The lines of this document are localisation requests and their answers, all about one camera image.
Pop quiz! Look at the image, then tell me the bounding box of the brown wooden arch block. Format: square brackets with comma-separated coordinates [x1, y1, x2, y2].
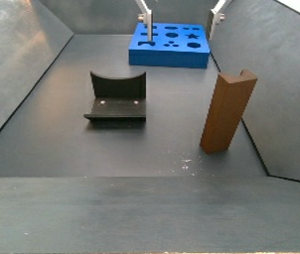
[201, 69, 258, 154]

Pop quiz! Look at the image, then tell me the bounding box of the blue foam shape board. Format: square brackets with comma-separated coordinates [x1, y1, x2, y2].
[129, 23, 211, 68]

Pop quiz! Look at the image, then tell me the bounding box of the black curved holder stand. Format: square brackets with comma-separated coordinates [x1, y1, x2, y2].
[84, 72, 147, 121]

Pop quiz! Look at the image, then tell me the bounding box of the white left camera bracket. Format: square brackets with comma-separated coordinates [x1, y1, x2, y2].
[136, 0, 153, 41]

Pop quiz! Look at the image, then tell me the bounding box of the white camera bracket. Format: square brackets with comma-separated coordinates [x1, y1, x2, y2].
[136, 0, 153, 41]
[208, 0, 227, 40]

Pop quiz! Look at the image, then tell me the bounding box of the white right camera bracket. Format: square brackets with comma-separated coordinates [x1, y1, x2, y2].
[208, 0, 227, 40]

